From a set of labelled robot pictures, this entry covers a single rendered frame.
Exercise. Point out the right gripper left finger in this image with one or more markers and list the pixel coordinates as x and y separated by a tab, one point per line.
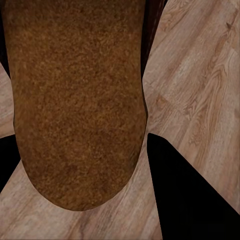
9	158

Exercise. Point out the sandal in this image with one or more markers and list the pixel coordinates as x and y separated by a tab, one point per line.
76	69

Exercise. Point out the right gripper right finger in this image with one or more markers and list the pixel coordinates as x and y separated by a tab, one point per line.
189	208

